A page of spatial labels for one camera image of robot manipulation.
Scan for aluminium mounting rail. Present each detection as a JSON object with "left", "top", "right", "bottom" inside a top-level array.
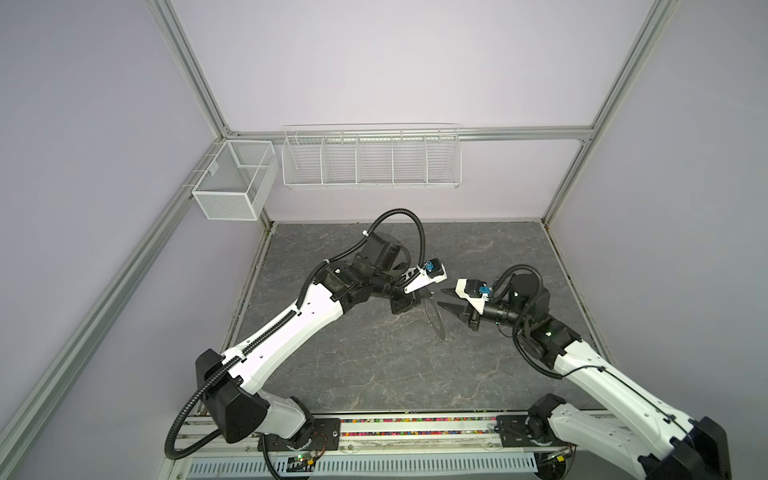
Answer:
[{"left": 173, "top": 409, "right": 619, "bottom": 460}]

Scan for white wire shelf basket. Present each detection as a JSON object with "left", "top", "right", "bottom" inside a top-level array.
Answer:
[{"left": 281, "top": 123, "right": 463, "bottom": 189}]

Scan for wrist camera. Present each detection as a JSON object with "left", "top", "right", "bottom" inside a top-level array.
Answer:
[
  {"left": 454, "top": 279, "right": 492, "bottom": 315},
  {"left": 402, "top": 258, "right": 447, "bottom": 294}
]

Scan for aluminium frame profile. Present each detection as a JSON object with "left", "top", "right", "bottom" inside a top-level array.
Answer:
[{"left": 1, "top": 1, "right": 652, "bottom": 424}]

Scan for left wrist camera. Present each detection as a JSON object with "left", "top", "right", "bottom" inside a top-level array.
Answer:
[{"left": 402, "top": 258, "right": 447, "bottom": 294}]

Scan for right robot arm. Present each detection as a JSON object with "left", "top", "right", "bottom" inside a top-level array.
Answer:
[{"left": 441, "top": 264, "right": 733, "bottom": 479}]

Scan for white mesh box basket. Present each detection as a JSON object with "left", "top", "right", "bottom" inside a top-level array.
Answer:
[{"left": 192, "top": 140, "right": 279, "bottom": 221}]

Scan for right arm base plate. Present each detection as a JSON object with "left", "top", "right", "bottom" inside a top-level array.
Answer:
[{"left": 494, "top": 415, "right": 569, "bottom": 447}]

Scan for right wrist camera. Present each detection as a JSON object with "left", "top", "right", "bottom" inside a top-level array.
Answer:
[{"left": 454, "top": 279, "right": 492, "bottom": 315}]

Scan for grey perforated ring disc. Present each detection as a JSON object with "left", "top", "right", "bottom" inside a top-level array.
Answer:
[{"left": 423, "top": 293, "right": 446, "bottom": 341}]

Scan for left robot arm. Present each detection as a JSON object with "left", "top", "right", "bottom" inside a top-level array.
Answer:
[{"left": 164, "top": 208, "right": 447, "bottom": 460}]

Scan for white vented cable duct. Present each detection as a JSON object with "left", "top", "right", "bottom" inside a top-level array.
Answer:
[{"left": 181, "top": 452, "right": 538, "bottom": 479}]

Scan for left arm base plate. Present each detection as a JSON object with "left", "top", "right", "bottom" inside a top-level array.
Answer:
[{"left": 257, "top": 418, "right": 341, "bottom": 452}]

